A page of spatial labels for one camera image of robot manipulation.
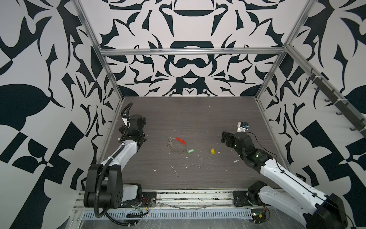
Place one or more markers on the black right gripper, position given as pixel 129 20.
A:
pixel 231 138

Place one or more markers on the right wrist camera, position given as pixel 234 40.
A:
pixel 242 127

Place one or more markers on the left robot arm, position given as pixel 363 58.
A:
pixel 104 187

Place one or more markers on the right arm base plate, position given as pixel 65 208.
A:
pixel 244 198

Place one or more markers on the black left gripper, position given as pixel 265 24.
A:
pixel 143 122

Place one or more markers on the wall hook rack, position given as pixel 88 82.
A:
pixel 344 106

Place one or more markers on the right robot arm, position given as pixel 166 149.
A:
pixel 312 208

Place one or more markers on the small circuit board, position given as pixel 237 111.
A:
pixel 259 216

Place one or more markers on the slotted cable duct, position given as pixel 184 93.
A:
pixel 245 214

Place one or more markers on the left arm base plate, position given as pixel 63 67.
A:
pixel 144 199

